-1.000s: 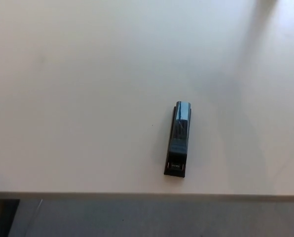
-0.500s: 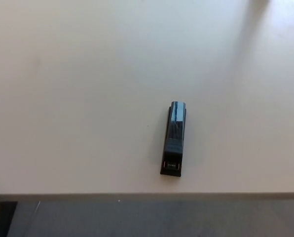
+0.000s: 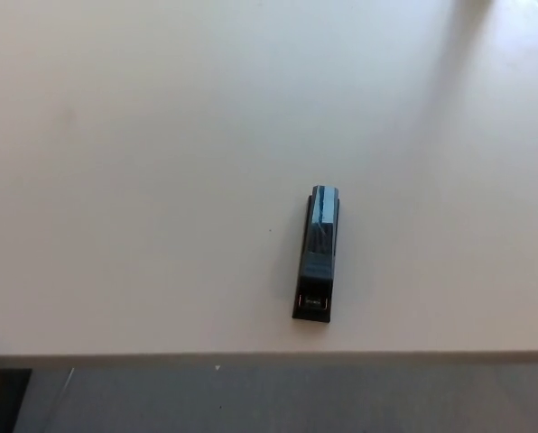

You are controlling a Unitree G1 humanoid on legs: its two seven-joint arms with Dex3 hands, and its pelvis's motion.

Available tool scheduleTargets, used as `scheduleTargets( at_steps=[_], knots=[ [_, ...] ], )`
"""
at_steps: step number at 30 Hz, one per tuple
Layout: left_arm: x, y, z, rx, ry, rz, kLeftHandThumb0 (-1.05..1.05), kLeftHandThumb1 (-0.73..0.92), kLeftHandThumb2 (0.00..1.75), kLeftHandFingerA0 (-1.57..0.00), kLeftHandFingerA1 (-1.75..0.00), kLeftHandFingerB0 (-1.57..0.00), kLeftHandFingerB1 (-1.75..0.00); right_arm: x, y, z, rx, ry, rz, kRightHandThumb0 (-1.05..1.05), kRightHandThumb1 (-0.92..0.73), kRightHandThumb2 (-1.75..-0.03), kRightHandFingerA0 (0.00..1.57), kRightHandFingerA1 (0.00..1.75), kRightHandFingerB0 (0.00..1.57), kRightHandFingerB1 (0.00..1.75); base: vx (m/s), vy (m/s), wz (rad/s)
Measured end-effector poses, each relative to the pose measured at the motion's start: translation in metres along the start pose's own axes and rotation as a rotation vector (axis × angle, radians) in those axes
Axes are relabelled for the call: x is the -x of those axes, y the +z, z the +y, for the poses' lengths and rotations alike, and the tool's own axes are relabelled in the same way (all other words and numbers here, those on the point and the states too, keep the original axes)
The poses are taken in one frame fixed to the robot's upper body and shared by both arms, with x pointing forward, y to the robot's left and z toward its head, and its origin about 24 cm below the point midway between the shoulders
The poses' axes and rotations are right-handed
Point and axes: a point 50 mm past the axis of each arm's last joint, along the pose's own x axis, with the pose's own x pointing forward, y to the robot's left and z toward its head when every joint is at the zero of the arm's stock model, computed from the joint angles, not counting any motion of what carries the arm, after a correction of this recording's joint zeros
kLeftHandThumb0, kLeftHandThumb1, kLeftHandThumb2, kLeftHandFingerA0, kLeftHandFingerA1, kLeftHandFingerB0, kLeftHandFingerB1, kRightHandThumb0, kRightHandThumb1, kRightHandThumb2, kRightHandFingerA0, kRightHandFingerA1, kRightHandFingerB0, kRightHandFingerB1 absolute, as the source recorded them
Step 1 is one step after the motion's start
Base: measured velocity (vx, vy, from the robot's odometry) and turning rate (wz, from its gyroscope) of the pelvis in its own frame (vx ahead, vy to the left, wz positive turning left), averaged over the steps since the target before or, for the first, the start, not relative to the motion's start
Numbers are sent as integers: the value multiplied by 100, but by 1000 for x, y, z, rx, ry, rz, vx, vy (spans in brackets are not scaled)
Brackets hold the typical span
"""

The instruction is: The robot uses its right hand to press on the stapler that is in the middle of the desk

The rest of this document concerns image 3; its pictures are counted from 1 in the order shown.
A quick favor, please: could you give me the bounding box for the black glossy stapler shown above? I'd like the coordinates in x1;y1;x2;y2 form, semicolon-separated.
291;184;343;324

